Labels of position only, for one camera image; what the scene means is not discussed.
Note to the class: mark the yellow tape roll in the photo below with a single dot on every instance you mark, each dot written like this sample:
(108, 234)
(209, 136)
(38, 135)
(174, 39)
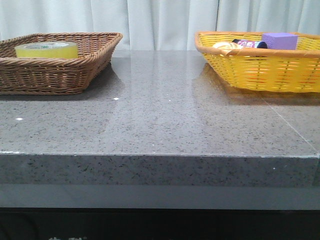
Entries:
(48, 49)

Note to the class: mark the white curtain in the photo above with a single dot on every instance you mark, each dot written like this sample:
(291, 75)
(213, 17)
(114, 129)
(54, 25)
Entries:
(157, 25)

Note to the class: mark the toy bread loaf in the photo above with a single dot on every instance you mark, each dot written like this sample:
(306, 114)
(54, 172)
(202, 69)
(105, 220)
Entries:
(227, 46)

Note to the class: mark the purple foam cube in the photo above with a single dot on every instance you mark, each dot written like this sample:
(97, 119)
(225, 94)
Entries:
(280, 40)

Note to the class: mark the yellow woven basket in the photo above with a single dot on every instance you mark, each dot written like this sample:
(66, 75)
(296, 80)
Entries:
(256, 69)

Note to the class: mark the brown wicker basket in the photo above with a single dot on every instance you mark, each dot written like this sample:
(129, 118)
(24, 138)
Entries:
(55, 76)

